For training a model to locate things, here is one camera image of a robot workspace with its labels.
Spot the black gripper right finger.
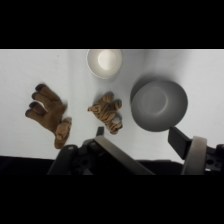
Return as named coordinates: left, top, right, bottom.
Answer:
left=167, top=126, right=209, bottom=176

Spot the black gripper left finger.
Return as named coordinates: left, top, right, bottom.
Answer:
left=94, top=126, right=155, bottom=176

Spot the brown plush deer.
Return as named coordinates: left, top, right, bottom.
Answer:
left=24, top=83, right=73, bottom=150

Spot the grey bowl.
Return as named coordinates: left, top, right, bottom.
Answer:
left=130, top=79, right=189, bottom=133

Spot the tan toy piece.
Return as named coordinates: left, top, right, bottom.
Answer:
left=87, top=92, right=124, bottom=136

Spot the white paper cup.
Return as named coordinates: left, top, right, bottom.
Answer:
left=86, top=49, right=124, bottom=80

